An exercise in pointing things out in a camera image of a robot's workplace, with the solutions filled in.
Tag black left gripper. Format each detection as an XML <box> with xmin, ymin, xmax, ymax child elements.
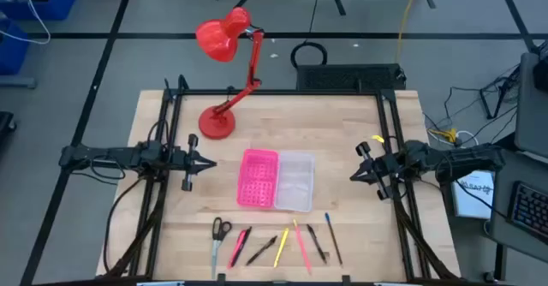
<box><xmin>172</xmin><ymin>133</ymin><xmax>217</xmax><ymax>192</ymax></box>

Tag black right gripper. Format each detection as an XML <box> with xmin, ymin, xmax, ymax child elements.
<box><xmin>349</xmin><ymin>140</ymin><xmax>402</xmax><ymax>201</ymax></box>

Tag pink plastic box lid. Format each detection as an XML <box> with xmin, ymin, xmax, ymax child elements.
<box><xmin>235</xmin><ymin>148</ymin><xmax>280</xmax><ymax>209</ymax></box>

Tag clear plastic supply box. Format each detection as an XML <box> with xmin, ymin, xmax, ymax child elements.
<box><xmin>273</xmin><ymin>150</ymin><xmax>317</xmax><ymax>213</ymax></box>

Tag blue-capped dark pen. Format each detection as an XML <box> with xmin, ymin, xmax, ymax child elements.
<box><xmin>324</xmin><ymin>212</ymin><xmax>344</xmax><ymax>266</ymax></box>

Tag black-handled scissors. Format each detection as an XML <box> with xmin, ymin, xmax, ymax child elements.
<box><xmin>210</xmin><ymin>217</ymin><xmax>233</xmax><ymax>281</ymax></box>

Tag pink pencil with yellow eraser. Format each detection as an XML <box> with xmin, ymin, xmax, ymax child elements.
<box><xmin>292</xmin><ymin>218</ymin><xmax>313</xmax><ymax>275</ymax></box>

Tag black Pilot G-2 pen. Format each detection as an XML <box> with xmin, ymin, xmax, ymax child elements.
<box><xmin>245</xmin><ymin>235</ymin><xmax>278</xmax><ymax>267</ymax></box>

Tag yellow highlighter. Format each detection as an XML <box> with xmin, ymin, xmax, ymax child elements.
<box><xmin>273</xmin><ymin>227</ymin><xmax>290</xmax><ymax>269</ymax></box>

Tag red desk lamp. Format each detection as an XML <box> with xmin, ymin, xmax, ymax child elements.
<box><xmin>195</xmin><ymin>6</ymin><xmax>265</xmax><ymax>140</ymax></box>

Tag black perforated computer case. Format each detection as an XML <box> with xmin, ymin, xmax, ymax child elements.
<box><xmin>295</xmin><ymin>63</ymin><xmax>408</xmax><ymax>92</ymax></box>

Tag white booklet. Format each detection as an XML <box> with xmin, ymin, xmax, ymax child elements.
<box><xmin>451</xmin><ymin>170</ymin><xmax>496</xmax><ymax>221</ymax></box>

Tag black floor stand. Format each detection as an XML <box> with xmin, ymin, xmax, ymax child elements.
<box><xmin>479</xmin><ymin>76</ymin><xmax>515</xmax><ymax>120</ymax></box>

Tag grey desk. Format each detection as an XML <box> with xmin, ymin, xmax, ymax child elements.
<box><xmin>487</xmin><ymin>148</ymin><xmax>548</xmax><ymax>265</ymax></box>
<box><xmin>513</xmin><ymin>52</ymin><xmax>548</xmax><ymax>158</ymax></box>

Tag black backlit keyboard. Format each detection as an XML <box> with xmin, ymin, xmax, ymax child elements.
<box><xmin>508</xmin><ymin>181</ymin><xmax>548</xmax><ymax>241</ymax></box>

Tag black cart foot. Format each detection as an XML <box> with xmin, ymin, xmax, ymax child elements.
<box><xmin>0</xmin><ymin>110</ymin><xmax>17</xmax><ymax>144</ymax></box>

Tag grey metal base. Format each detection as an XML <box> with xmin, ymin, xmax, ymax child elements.
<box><xmin>0</xmin><ymin>74</ymin><xmax>38</xmax><ymax>90</ymax></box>

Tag black device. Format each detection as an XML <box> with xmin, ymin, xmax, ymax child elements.
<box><xmin>532</xmin><ymin>40</ymin><xmax>548</xmax><ymax>92</ymax></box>

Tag yellow cable plug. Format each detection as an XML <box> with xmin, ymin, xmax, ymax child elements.
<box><xmin>429</xmin><ymin>127</ymin><xmax>459</xmax><ymax>145</ymax></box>

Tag black metal table frame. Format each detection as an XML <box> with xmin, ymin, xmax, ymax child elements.
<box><xmin>102</xmin><ymin>74</ymin><xmax>459</xmax><ymax>285</ymax></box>

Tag black floor cables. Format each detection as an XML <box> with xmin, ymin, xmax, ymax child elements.
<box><xmin>421</xmin><ymin>63</ymin><xmax>521</xmax><ymax>150</ymax></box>

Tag white floor cable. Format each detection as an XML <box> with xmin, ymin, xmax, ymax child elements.
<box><xmin>453</xmin><ymin>129</ymin><xmax>480</xmax><ymax>148</ymax></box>

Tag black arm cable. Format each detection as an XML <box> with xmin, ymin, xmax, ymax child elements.
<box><xmin>102</xmin><ymin>175</ymin><xmax>149</xmax><ymax>274</ymax></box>

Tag black coiled cable loop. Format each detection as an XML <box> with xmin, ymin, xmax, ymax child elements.
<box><xmin>289</xmin><ymin>40</ymin><xmax>329</xmax><ymax>69</ymax></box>

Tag yellow cable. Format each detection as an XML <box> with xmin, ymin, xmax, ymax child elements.
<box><xmin>394</xmin><ymin>0</ymin><xmax>423</xmax><ymax>64</ymax></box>

